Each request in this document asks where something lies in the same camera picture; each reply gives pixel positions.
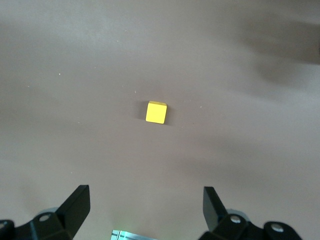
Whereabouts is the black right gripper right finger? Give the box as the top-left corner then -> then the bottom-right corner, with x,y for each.
201,186 -> 305,240

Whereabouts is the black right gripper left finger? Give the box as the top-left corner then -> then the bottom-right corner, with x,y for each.
0,184 -> 91,240

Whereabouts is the yellow cube block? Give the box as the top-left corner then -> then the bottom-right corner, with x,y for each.
145,100 -> 168,125

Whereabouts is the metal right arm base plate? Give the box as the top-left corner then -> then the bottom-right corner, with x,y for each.
111,229 -> 161,240

